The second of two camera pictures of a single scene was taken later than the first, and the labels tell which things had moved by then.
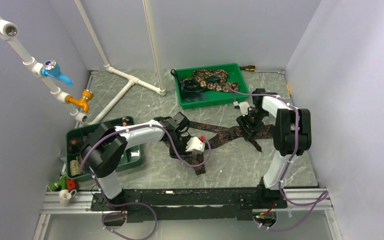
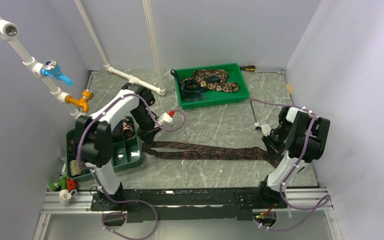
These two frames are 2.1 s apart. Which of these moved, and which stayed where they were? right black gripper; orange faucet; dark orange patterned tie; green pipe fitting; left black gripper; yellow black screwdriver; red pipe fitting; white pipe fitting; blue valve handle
Moved: right black gripper; dark orange patterned tie; left black gripper
Stayed: red pipe fitting; blue valve handle; green pipe fitting; white pipe fitting; yellow black screwdriver; orange faucet
